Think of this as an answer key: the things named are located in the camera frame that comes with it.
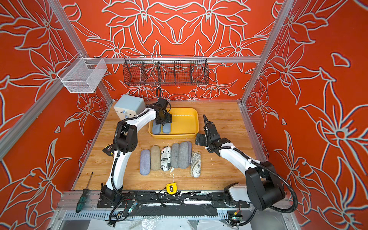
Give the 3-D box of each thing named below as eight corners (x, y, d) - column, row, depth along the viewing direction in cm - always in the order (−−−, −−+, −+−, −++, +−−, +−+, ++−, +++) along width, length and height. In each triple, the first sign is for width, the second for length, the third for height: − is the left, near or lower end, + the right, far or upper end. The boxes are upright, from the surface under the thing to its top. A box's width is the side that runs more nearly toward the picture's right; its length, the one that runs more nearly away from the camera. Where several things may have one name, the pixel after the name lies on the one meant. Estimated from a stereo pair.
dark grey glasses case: (170, 167, 85) (170, 165, 82) (171, 145, 95) (171, 142, 92) (179, 167, 85) (179, 165, 82) (179, 145, 95) (179, 142, 92)
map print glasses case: (191, 177, 82) (191, 175, 79) (190, 153, 91) (190, 151, 89) (202, 177, 82) (202, 175, 79) (200, 153, 91) (200, 151, 89)
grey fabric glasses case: (177, 169, 85) (177, 165, 80) (178, 146, 95) (178, 141, 90) (191, 169, 85) (192, 165, 80) (190, 146, 95) (191, 141, 90)
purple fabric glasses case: (140, 176, 82) (139, 174, 80) (141, 151, 93) (140, 149, 90) (150, 174, 83) (149, 172, 81) (150, 149, 93) (149, 147, 91)
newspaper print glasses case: (159, 171, 84) (158, 169, 82) (161, 148, 94) (161, 145, 91) (171, 171, 84) (170, 169, 82) (172, 148, 94) (171, 145, 91)
